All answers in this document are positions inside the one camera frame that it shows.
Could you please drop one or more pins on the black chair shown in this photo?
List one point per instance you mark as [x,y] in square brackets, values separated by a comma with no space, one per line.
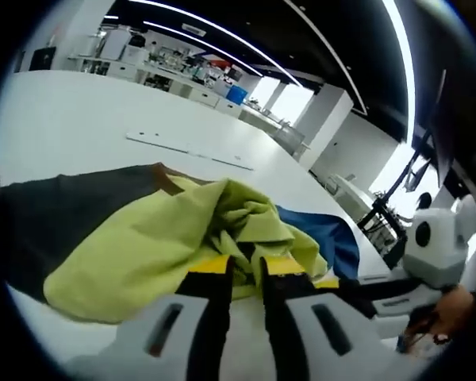
[43,58]

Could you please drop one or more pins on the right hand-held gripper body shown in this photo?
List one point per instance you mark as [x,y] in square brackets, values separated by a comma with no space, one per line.
[436,246]

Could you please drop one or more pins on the person's right hand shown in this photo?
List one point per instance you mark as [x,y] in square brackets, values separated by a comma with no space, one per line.
[448,309]

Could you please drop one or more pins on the blue storage bin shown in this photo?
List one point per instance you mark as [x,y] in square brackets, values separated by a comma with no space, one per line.
[236,95]

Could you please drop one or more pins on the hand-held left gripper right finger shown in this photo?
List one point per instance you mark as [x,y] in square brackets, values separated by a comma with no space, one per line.
[321,337]

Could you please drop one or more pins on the hanging black screen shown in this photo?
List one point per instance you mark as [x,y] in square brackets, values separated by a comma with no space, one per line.
[446,131]

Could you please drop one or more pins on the long ceiling light strip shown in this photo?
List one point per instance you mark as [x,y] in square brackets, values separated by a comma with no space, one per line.
[230,35]

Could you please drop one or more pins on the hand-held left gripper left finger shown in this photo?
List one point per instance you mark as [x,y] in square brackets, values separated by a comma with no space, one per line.
[154,329]

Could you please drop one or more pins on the yellow-green garment with dark sleeves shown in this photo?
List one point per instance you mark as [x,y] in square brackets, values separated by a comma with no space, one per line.
[143,238]

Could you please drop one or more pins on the white cabinet counter row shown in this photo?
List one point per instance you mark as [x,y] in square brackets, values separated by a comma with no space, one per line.
[162,79]

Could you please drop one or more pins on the bright ceiling light strip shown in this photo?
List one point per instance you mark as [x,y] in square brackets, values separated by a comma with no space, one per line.
[406,67]

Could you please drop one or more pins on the short ceiling light strip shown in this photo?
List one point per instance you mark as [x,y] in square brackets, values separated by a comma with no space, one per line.
[190,39]

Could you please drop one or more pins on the white flat strip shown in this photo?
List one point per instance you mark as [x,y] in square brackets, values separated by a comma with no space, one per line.
[190,151]

